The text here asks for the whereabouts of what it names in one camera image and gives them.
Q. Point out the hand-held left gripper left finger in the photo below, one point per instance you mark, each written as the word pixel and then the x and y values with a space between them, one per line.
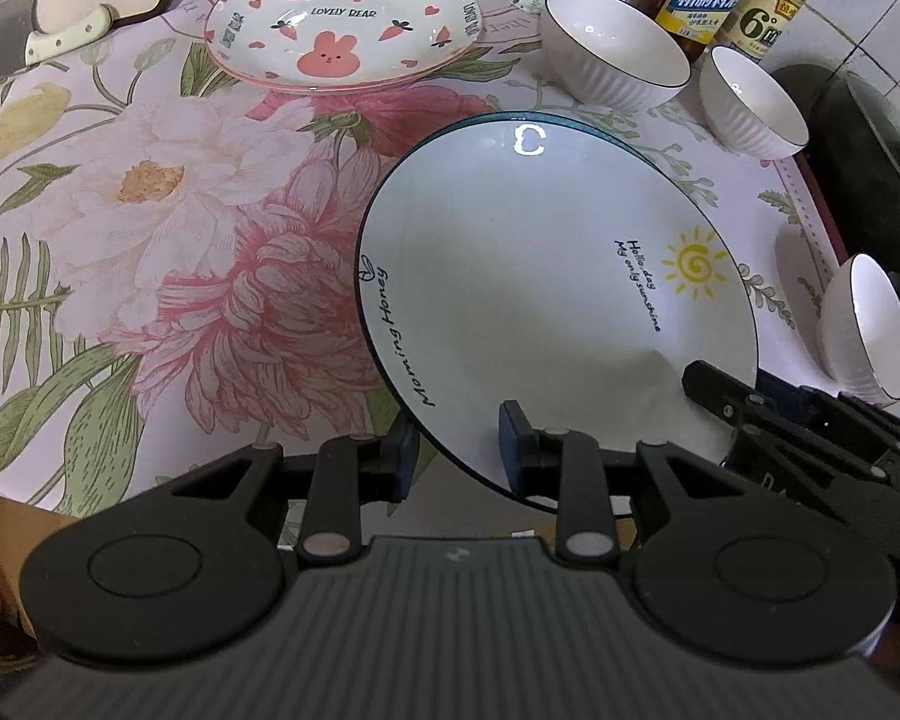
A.
pixel 401 457

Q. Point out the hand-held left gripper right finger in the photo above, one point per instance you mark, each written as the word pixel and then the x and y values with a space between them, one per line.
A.
pixel 511 442

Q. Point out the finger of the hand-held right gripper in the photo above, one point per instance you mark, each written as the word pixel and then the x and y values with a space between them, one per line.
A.
pixel 712 390
pixel 795 401

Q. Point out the white ribbed bowl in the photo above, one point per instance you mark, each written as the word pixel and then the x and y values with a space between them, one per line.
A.
pixel 750 105
pixel 862 330
pixel 615 52

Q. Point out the white plate with sun print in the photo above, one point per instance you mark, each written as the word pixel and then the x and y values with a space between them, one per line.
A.
pixel 532 277

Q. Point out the floral tablecloth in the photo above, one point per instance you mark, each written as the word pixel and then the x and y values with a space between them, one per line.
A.
pixel 120 240

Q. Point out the pink rimmed plate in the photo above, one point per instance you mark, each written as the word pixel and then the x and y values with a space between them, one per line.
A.
pixel 330 88

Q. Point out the clear vinegar bottle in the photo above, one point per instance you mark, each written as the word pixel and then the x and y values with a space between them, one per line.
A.
pixel 772 15

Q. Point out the cardboard box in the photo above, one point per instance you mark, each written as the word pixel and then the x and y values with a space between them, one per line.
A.
pixel 22 540

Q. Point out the yellow label cooking wine bottle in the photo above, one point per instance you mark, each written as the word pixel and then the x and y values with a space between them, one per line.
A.
pixel 705 0

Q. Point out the white rabbit and carrot plate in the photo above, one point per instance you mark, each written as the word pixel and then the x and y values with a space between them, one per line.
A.
pixel 330 15

